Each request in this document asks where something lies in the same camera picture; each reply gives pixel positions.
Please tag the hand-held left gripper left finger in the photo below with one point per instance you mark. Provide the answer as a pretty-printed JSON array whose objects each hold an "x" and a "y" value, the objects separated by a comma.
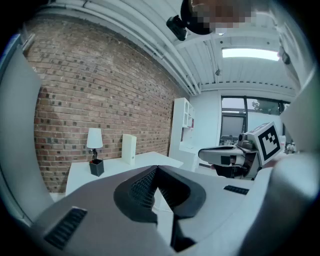
[{"x": 95, "y": 220}]

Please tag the black head-mounted camera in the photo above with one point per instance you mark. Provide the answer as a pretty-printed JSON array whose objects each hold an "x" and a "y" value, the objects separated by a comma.
[{"x": 177, "y": 27}]

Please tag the person's right forearm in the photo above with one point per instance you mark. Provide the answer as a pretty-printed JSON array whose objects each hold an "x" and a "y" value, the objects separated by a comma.
[{"x": 269, "y": 163}]

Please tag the person's white shirt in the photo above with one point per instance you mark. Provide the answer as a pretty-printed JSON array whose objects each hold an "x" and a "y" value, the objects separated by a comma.
[{"x": 303, "y": 115}]

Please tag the white ceiling pipe bundle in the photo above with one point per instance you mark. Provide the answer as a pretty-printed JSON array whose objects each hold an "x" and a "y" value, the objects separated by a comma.
[{"x": 150, "y": 42}]

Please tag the large window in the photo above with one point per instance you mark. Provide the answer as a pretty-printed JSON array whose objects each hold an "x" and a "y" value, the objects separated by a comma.
[{"x": 257, "y": 112}]

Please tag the person's head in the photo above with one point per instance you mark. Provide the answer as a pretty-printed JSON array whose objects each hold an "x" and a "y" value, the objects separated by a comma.
[{"x": 220, "y": 12}]

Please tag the rectangular ceiling light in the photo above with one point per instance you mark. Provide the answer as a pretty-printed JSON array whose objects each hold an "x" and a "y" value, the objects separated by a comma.
[{"x": 250, "y": 53}]

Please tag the white file box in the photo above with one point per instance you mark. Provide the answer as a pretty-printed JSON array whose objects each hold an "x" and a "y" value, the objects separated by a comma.
[{"x": 128, "y": 148}]

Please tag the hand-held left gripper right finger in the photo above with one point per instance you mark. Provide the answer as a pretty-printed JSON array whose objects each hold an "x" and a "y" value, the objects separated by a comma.
[{"x": 215, "y": 200}]

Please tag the black square pen holder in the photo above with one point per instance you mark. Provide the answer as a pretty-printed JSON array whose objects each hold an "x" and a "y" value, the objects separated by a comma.
[{"x": 97, "y": 168}]

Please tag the grey partition panel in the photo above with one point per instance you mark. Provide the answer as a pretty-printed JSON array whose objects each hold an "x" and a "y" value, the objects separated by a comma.
[{"x": 20, "y": 125}]

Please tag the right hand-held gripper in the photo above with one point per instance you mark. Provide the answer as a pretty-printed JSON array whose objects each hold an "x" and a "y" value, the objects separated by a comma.
[{"x": 268, "y": 142}]

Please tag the white shelf cabinet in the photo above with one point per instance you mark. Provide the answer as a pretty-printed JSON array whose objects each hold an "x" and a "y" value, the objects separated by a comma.
[{"x": 181, "y": 130}]

